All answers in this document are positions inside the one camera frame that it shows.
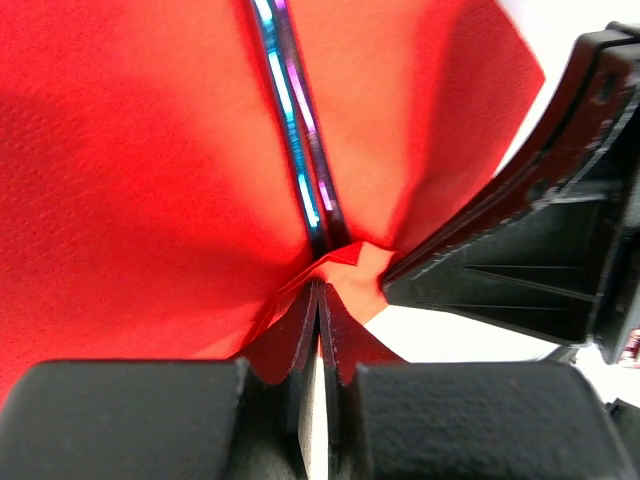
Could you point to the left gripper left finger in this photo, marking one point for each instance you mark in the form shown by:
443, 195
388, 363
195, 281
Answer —
240, 418

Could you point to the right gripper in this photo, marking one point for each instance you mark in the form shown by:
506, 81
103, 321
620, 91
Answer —
550, 246

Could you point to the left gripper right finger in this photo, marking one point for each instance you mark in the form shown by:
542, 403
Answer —
391, 419

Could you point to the red paper napkin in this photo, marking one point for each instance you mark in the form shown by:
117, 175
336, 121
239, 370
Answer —
147, 204

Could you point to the iridescent purple spoon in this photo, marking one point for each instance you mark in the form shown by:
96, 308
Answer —
338, 235

